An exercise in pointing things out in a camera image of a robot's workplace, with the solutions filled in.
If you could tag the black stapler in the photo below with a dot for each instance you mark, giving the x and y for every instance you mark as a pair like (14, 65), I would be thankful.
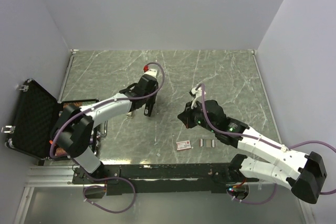
(149, 106)

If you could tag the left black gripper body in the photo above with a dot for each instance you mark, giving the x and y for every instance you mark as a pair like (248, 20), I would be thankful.
(154, 89)

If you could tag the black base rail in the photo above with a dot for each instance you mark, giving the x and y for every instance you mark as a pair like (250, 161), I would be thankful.
(164, 178)

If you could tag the red white staple box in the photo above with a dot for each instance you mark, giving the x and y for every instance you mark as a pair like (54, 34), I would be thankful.
(183, 145)

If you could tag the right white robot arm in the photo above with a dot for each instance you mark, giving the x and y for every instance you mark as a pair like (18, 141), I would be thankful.
(303, 174)

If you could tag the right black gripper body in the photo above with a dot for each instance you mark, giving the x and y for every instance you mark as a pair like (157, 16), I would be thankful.
(195, 116)

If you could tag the silver stapler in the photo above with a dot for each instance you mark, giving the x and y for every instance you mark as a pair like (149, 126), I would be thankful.
(130, 114)

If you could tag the black poker chip case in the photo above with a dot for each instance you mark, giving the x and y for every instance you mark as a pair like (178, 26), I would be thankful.
(35, 115)

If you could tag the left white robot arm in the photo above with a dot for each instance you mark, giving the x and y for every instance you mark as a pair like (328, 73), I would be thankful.
(72, 131)

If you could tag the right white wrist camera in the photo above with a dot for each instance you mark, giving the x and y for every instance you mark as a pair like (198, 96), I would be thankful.
(195, 93)

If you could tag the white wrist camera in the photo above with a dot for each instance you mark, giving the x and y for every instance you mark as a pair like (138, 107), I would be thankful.
(195, 93)
(150, 71)

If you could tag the aluminium frame rail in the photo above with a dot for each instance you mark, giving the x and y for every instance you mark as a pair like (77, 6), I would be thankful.
(49, 176)

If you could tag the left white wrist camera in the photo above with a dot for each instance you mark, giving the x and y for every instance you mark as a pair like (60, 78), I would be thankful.
(150, 71)

